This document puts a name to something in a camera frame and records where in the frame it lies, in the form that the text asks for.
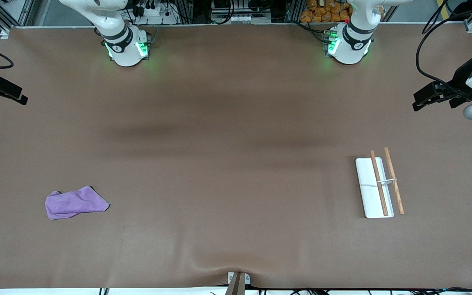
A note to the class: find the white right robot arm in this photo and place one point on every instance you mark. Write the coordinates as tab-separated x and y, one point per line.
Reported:
125	45

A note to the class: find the white power strip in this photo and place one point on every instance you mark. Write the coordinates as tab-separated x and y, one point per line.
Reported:
154	11

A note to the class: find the bag of orange snacks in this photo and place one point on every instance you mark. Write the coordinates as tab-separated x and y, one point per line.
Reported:
326	10

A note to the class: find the wooden chopsticks pair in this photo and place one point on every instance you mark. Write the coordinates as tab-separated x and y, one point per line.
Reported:
373	196

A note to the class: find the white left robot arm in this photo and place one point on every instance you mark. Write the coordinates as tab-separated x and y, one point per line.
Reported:
348	45

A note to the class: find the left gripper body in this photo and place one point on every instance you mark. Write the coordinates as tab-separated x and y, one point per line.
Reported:
461	78

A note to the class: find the aluminium camera mount post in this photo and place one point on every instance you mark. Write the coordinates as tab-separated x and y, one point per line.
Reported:
237	283

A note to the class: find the purple microfibre towel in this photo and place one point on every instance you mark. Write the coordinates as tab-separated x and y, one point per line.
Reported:
72	203

